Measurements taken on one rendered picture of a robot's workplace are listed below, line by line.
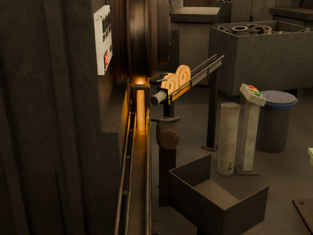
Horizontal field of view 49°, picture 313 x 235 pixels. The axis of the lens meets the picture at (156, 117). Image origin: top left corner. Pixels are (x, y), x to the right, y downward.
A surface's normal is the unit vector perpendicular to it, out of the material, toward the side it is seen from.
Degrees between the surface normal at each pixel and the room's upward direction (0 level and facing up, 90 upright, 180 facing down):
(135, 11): 64
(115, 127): 0
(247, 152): 90
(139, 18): 71
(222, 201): 5
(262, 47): 90
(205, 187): 5
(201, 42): 90
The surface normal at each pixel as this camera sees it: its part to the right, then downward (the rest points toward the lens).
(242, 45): 0.28, 0.38
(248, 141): 0.02, 0.40
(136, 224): 0.00, -0.88
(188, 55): -0.22, 0.39
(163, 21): 0.02, -0.02
